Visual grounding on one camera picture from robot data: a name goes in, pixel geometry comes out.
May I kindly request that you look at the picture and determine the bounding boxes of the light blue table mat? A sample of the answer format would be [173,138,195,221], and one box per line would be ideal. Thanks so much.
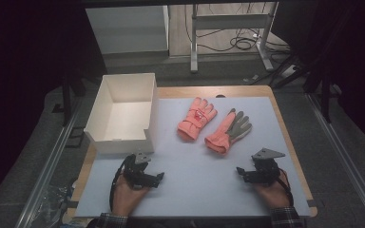
[74,96,312,219]

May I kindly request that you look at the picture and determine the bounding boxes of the white box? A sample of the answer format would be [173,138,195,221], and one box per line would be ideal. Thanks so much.
[83,72,160,155]

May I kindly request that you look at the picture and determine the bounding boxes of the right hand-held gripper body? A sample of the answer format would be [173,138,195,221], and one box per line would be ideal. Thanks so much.
[246,147,287,185]

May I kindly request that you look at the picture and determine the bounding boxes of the person's right hand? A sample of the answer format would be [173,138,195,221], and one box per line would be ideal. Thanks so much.
[254,169,294,209]

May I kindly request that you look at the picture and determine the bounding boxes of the wooden table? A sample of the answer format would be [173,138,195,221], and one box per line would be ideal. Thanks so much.
[61,85,318,224]

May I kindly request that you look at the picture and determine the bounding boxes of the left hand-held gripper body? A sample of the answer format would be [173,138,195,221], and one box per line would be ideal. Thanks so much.
[122,151,156,191]

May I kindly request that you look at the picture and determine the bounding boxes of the clear plastic bag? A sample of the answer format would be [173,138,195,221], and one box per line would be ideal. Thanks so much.
[35,183,78,228]

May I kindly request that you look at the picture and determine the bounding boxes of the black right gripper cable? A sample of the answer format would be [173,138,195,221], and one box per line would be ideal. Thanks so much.
[278,168,296,207]

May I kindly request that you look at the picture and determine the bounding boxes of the pink glove with red label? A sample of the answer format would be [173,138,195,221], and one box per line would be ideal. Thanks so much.
[176,96,219,143]

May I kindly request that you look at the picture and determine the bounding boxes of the person's left hand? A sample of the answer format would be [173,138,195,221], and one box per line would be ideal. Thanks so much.
[111,173,151,218]

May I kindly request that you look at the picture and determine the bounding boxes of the pink glove with grey palm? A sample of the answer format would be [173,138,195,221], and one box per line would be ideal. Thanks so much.
[204,107,254,156]

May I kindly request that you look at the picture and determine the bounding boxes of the white metal desk frame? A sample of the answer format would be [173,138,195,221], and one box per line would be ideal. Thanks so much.
[189,1,280,74]

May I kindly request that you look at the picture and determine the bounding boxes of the white cabinet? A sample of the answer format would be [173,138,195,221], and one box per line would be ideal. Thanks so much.
[85,5,170,56]

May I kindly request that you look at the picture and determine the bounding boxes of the white power adapter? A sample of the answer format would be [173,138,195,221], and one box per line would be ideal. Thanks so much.
[279,64,298,79]

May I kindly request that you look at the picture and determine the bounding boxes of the aluminium rail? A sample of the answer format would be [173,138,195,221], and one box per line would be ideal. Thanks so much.
[305,92,365,228]
[14,97,87,228]

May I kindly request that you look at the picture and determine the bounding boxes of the dark metal stand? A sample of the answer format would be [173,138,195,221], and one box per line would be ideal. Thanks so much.
[303,56,344,124]
[51,73,87,128]

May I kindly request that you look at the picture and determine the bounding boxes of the black floor cables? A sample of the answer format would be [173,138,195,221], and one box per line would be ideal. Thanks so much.
[183,2,292,54]

